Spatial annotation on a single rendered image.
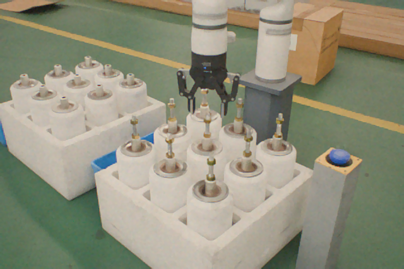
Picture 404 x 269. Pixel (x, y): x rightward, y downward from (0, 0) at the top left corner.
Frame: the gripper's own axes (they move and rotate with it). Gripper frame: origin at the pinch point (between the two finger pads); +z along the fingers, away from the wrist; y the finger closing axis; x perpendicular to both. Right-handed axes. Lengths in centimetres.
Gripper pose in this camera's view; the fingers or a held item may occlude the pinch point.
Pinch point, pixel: (207, 109)
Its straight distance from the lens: 94.8
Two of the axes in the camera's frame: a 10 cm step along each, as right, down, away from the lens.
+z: -0.1, 8.6, 5.1
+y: 9.7, 1.2, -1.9
